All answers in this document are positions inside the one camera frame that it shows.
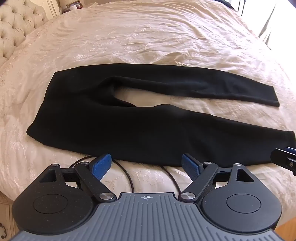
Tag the cream embroidered bedspread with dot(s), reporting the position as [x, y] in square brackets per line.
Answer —
[138, 34]

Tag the cream tufted headboard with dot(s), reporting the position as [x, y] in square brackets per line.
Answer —
[16, 25]

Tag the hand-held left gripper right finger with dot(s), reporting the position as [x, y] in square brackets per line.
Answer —
[190, 167]

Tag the black pants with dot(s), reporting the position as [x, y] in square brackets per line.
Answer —
[92, 111]

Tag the cream ornate nightstand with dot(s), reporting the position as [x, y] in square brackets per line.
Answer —
[5, 220]

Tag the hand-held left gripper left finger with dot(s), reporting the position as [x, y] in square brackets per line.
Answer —
[101, 166]

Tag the white curtain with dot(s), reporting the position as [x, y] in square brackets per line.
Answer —
[277, 20]

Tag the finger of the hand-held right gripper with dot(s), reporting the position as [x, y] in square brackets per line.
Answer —
[283, 160]

